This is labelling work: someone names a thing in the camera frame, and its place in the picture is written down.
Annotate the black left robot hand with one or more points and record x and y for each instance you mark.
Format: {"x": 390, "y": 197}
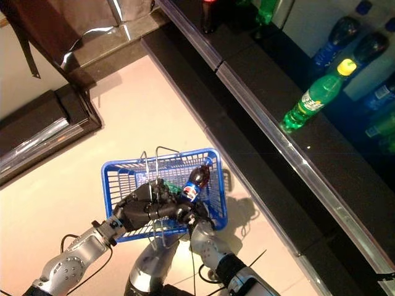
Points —
{"x": 139, "y": 209}

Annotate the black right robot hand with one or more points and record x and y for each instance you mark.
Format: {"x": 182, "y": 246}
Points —
{"x": 197, "y": 212}

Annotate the blue plastic shopping basket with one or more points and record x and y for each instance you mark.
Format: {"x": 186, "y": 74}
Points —
{"x": 117, "y": 179}

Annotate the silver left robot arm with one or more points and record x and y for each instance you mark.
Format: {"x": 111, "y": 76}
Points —
{"x": 71, "y": 265}

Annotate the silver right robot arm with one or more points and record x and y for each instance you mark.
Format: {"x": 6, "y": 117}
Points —
{"x": 216, "y": 253}

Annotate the silver left robot leg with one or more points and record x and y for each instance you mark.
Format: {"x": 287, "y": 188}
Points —
{"x": 148, "y": 268}

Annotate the black metal shelving unit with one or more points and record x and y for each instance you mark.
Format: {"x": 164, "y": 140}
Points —
{"x": 216, "y": 108}

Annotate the dark framed display cabinet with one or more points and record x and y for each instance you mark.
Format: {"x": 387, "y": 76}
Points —
{"x": 31, "y": 129}

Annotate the dark shelf board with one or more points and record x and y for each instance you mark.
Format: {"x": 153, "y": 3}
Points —
{"x": 185, "y": 27}
{"x": 339, "y": 172}

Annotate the Coca-Cola bottle red cap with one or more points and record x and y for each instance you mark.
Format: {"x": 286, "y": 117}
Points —
{"x": 209, "y": 15}

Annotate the brown fabric backdrop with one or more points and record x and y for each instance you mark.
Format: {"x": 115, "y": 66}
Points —
{"x": 46, "y": 18}

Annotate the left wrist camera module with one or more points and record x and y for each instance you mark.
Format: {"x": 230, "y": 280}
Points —
{"x": 103, "y": 229}

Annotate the dark metal frame bar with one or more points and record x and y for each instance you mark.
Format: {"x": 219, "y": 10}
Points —
{"x": 118, "y": 15}

